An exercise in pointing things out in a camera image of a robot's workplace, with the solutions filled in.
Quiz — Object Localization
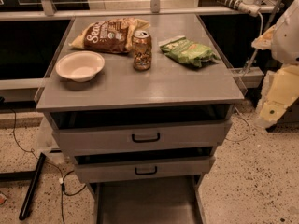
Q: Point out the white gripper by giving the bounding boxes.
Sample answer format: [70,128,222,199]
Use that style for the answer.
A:
[251,0,299,128]

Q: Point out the orange soda can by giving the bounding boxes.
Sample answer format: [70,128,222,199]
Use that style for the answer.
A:
[132,30,152,71]

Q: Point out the grey top drawer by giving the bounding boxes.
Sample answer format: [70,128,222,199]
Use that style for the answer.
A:
[49,104,232,156]

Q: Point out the grey drawer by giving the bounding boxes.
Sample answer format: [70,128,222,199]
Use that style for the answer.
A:
[49,104,232,156]
[75,147,215,183]
[94,176,207,224]

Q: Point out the grey drawer cabinet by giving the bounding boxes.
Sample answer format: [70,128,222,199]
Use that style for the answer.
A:
[35,13,246,224]

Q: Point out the grey bottom drawer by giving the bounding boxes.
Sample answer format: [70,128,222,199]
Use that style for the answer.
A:
[94,176,207,224]

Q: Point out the grey middle drawer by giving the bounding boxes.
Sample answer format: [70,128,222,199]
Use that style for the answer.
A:
[75,147,215,183]

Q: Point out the white power strip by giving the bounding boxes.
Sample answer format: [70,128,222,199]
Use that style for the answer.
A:
[215,0,260,17]

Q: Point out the green snack bag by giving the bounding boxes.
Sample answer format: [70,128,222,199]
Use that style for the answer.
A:
[158,35,220,68]

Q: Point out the brown chip bag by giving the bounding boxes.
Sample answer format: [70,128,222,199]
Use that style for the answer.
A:
[70,17,150,54]

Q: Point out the white paper bowl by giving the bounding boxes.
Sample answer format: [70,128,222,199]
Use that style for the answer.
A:
[55,51,105,82]

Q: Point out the black floor bar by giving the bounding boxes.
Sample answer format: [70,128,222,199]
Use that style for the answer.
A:
[19,153,46,221]

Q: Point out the black floor cable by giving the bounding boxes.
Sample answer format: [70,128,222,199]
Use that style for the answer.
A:
[8,107,88,224]

